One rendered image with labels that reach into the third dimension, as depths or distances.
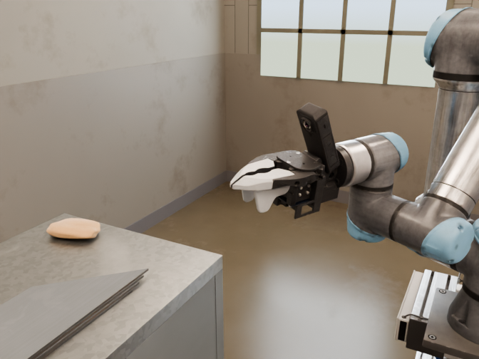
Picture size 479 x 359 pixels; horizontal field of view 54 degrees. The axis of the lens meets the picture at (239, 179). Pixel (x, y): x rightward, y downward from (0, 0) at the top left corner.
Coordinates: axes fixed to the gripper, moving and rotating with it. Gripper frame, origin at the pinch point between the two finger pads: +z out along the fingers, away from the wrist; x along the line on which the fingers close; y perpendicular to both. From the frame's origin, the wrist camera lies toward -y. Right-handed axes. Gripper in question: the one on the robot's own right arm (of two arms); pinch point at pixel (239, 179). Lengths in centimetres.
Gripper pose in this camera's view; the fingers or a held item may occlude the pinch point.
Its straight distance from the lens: 65.3
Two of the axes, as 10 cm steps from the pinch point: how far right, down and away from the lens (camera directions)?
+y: -0.8, 8.9, 4.4
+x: -5.8, -4.0, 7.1
